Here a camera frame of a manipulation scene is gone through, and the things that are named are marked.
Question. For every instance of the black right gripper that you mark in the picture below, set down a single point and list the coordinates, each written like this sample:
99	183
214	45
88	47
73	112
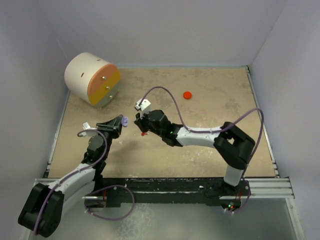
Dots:
140	122

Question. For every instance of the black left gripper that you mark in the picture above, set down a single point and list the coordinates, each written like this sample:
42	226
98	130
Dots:
111	127

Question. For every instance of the orange earbud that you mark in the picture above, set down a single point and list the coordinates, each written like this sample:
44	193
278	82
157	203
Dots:
143	134

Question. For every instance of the purple earbud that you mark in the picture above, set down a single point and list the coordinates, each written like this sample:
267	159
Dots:
125	121

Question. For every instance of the purple earbud charging case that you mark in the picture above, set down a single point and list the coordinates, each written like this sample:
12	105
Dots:
121	122

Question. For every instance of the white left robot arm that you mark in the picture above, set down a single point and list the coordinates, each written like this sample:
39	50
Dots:
43	209

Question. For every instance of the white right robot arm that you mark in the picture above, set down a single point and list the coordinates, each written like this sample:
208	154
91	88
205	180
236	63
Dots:
233	144

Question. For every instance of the orange round cap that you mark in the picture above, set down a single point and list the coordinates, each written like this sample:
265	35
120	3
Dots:
187	95

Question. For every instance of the round white drawer cabinet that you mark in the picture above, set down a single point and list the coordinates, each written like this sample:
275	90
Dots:
92	79

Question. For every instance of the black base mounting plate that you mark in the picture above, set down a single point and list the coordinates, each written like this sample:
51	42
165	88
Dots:
210	191

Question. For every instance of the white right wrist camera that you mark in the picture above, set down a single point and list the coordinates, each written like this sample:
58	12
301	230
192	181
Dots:
143	106

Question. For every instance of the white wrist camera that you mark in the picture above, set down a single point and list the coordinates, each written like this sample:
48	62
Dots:
143	106
86	126

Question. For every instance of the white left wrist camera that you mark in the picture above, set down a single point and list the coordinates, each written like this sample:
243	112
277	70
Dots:
86	126

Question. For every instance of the aluminium rail left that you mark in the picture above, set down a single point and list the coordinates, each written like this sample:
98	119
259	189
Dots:
44	181

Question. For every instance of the aluminium rail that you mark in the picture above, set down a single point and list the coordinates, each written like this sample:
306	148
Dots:
270	188
44	181

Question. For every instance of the aluminium rail right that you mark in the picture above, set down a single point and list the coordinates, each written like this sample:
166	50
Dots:
270	188

